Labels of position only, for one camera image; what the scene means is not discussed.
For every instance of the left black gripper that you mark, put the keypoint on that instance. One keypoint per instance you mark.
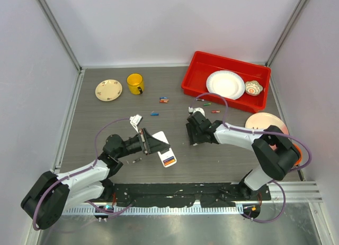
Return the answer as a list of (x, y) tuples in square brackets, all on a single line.
[(150, 144)]

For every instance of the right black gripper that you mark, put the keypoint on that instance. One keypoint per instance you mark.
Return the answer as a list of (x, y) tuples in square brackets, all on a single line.
[(192, 138)]

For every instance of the white remote control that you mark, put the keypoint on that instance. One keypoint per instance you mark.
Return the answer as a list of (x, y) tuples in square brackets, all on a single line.
[(167, 156)]

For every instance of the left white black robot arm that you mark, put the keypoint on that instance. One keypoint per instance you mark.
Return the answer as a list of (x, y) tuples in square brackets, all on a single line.
[(53, 194)]

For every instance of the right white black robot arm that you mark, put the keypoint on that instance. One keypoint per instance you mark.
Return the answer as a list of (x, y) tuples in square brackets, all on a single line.
[(275, 153)]

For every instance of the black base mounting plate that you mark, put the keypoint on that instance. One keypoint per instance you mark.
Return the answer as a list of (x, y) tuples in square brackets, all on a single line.
[(179, 195)]

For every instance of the white paper plate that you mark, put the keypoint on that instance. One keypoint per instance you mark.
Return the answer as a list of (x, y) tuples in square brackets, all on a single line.
[(226, 84)]

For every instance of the pink white ceramic plate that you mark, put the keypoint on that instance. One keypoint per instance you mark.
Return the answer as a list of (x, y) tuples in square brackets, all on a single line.
[(263, 120)]

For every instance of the red plastic bin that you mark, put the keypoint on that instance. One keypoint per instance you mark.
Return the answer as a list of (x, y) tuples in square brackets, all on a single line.
[(203, 64)]

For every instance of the yellow mug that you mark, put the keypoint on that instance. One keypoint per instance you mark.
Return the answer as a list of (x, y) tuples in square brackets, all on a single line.
[(135, 83)]

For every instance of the small patterned ceramic bowl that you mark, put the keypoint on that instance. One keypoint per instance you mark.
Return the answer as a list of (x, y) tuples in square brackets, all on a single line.
[(253, 88)]

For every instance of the cream floral plate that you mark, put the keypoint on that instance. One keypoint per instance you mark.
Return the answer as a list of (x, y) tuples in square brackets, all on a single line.
[(108, 90)]

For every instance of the orange plastic bowl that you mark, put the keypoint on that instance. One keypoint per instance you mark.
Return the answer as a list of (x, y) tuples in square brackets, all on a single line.
[(300, 155)]

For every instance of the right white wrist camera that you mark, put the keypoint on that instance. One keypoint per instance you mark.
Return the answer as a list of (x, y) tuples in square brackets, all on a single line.
[(197, 110)]

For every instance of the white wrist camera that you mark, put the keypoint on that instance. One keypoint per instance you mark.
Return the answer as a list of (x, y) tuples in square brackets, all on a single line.
[(135, 121), (197, 110)]

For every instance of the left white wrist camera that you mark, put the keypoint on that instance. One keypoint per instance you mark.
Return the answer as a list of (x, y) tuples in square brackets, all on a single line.
[(135, 121)]

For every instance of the white slotted cable duct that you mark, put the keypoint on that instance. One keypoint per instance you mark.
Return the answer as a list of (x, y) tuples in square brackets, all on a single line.
[(196, 209)]

